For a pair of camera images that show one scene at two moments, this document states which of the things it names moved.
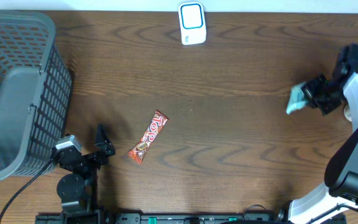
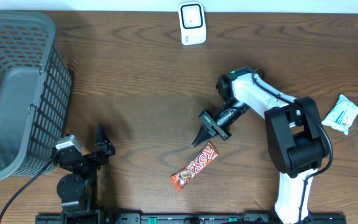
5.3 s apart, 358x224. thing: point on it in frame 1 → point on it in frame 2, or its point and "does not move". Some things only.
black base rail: (179, 218) does not move
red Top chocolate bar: (139, 152) → (181, 178)
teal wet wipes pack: (298, 98) → (342, 114)
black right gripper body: (323, 93) → (218, 124)
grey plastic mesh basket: (25, 94) does not move
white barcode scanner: (192, 23) does not move
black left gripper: (104, 144) does not move
